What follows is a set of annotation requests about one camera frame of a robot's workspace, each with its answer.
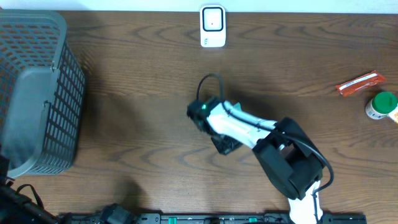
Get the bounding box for red Top chocolate bar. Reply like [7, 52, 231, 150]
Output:
[335, 70, 386, 97]

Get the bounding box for green lid jar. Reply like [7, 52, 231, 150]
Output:
[365, 91, 397, 119]

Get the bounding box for mint Zappy wipes pack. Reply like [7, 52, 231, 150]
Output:
[233, 103, 242, 111]

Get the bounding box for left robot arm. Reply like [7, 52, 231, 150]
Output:
[1, 156, 59, 224]

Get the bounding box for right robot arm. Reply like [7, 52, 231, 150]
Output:
[187, 97, 332, 223]

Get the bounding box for white barcode scanner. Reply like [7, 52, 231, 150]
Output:
[200, 5, 226, 48]

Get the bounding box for grey plastic mesh basket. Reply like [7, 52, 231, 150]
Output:
[1, 9, 86, 178]

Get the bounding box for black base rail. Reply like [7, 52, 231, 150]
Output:
[55, 203, 368, 224]

